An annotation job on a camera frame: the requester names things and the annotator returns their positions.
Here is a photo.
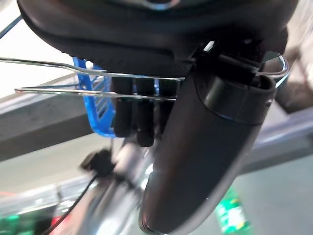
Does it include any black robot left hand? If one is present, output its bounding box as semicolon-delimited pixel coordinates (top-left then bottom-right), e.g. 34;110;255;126
17;0;301;234

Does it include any black base shelf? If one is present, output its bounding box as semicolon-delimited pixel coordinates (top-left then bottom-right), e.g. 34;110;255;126
0;73;118;164

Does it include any green Sprite bottle yellow cap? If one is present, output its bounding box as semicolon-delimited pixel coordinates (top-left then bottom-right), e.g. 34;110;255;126
216;188;252;235

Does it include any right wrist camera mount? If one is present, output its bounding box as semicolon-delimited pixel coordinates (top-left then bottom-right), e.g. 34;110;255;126
80;149;115;177

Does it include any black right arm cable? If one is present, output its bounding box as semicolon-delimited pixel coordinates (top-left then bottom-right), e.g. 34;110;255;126
46;175;98;235

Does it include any blue plastic shopping basket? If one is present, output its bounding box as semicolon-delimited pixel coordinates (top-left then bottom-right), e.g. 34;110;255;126
0;55;291;139

